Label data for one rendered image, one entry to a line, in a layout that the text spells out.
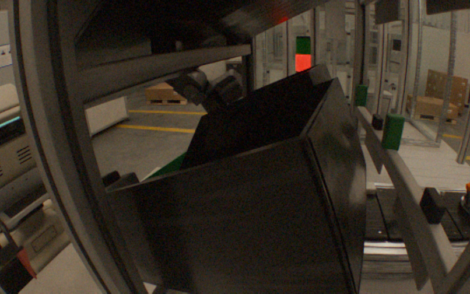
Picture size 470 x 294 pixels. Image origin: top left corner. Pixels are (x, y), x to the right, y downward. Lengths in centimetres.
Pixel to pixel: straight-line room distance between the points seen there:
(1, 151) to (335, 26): 167
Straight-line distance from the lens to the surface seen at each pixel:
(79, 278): 78
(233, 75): 59
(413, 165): 136
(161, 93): 630
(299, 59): 75
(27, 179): 90
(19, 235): 101
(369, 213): 73
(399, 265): 69
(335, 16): 158
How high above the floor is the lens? 140
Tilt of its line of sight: 24 degrees down
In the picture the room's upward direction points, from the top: 2 degrees counter-clockwise
